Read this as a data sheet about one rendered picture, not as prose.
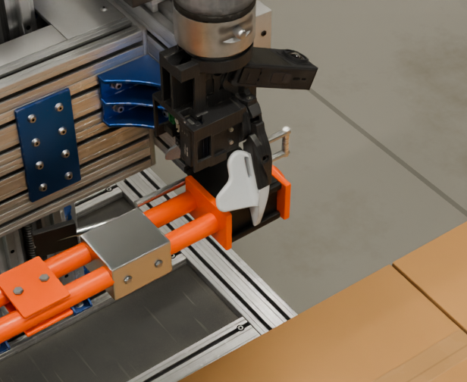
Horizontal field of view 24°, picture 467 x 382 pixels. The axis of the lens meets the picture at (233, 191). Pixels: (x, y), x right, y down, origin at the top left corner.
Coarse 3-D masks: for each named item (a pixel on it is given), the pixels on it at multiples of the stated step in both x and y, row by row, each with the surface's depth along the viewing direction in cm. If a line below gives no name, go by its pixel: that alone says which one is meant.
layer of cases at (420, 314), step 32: (416, 256) 183; (448, 256) 183; (352, 288) 178; (384, 288) 178; (416, 288) 179; (448, 288) 178; (288, 320) 173; (320, 320) 173; (352, 320) 173; (384, 320) 173; (416, 320) 173; (448, 320) 173; (256, 352) 168; (288, 352) 168; (320, 352) 168; (352, 352) 168; (384, 352) 168; (416, 352) 168; (448, 352) 168
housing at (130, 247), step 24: (120, 216) 112; (144, 216) 112; (96, 240) 109; (120, 240) 109; (144, 240) 109; (168, 240) 109; (96, 264) 109; (120, 264) 107; (144, 264) 109; (168, 264) 111; (120, 288) 109
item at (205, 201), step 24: (216, 168) 116; (192, 192) 115; (216, 192) 113; (288, 192) 115; (192, 216) 117; (216, 216) 112; (240, 216) 114; (264, 216) 117; (288, 216) 117; (216, 240) 115
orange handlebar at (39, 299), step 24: (168, 216) 113; (192, 240) 111; (24, 264) 107; (48, 264) 108; (72, 264) 109; (0, 288) 105; (24, 288) 105; (48, 288) 105; (72, 288) 105; (96, 288) 106; (24, 312) 103; (48, 312) 104; (72, 312) 106; (0, 336) 102
